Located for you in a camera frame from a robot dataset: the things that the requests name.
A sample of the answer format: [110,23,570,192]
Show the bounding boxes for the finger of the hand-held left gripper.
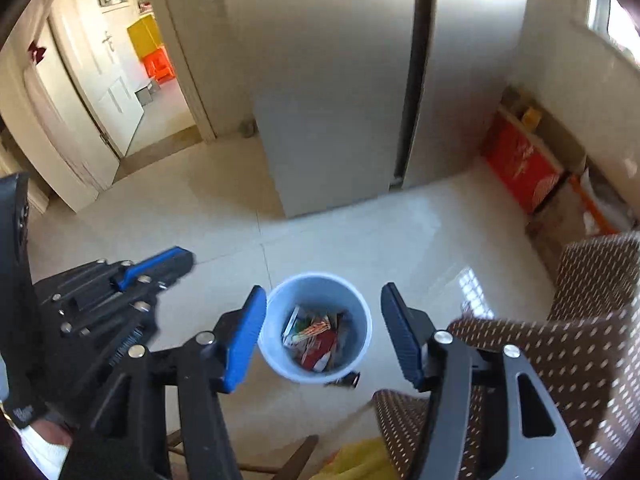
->
[34,246,196,307]
[52,282,167,377]

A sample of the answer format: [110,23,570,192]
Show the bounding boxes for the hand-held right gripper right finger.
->
[381,282,586,480]

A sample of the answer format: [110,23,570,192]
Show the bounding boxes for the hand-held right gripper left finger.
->
[57,285,267,480]

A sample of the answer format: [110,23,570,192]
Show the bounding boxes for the white card packet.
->
[282,306,301,347]

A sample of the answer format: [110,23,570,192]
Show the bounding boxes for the light blue plastic bucket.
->
[257,272,373,385]

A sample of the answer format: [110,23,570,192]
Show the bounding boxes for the orange striped wrapper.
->
[295,322,333,343]

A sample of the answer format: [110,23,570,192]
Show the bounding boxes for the red green printed packet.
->
[300,332,337,372]

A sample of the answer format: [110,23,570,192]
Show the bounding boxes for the person's left forearm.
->
[20,420,76,478]

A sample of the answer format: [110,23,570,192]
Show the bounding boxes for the black foil wrapper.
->
[324,371,362,391]

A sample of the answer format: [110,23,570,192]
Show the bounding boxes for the yellow cloth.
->
[320,437,396,480]

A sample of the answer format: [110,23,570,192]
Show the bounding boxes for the small grey metal box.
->
[135,82,161,106]

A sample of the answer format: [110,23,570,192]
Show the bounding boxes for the round polka dot table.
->
[372,231,640,480]

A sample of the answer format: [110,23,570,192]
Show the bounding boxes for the white panel door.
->
[47,0,147,161]

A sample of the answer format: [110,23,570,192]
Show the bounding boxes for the brown box with plastic bags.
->
[525,160,626,243]

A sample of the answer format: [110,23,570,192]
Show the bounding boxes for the orange plastic stool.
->
[141,45,177,83]

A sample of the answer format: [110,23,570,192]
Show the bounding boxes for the red cardboard box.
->
[481,109,567,214]

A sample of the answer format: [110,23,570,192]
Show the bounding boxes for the yellow plastic crate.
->
[126,12,163,58]

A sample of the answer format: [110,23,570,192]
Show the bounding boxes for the silver double door refrigerator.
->
[217,0,532,219]

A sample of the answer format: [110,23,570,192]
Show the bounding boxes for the open cardboard box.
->
[500,85,588,161]

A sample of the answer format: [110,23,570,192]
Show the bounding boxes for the white framed window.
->
[570,0,640,68]

